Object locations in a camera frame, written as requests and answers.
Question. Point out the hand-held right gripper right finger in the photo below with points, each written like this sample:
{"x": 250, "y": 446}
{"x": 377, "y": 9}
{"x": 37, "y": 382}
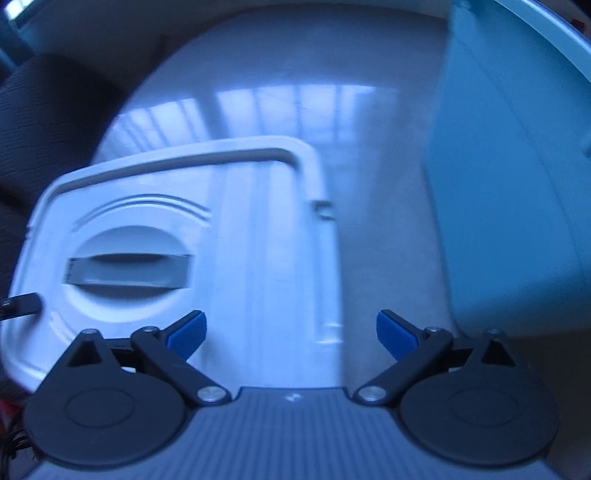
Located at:
{"x": 396, "y": 334}

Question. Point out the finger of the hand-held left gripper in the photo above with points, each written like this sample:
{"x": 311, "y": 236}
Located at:
{"x": 23, "y": 304}

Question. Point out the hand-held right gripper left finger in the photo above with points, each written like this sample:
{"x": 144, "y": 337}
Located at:
{"x": 187, "y": 336}

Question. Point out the white plastic bin lid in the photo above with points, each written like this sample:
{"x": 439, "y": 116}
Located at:
{"x": 258, "y": 254}

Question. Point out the teal plastic storage bin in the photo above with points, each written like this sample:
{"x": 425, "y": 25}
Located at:
{"x": 508, "y": 184}

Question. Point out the smooth grey fabric chair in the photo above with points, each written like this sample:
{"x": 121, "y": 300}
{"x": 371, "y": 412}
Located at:
{"x": 46, "y": 115}

